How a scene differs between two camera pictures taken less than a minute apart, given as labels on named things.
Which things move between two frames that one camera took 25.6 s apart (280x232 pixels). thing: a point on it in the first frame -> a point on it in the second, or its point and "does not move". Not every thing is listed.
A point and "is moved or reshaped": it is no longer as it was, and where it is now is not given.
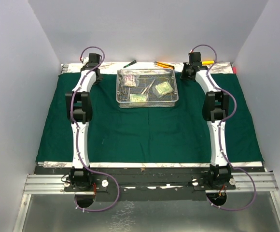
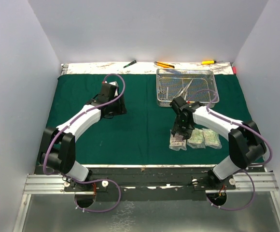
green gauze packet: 162,89 is moved or reshaped
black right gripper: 183,76 -> 186,133
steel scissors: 125,92 -> 163,91
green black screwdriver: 133,62 does not move
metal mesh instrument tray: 146,88 is moved or reshaped
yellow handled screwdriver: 207,62 does not move
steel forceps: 148,86 -> 185,90
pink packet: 130,80 -> 176,142
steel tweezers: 147,88 -> 185,90
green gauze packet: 136,97 -> 197,139
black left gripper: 98,78 -> 120,104
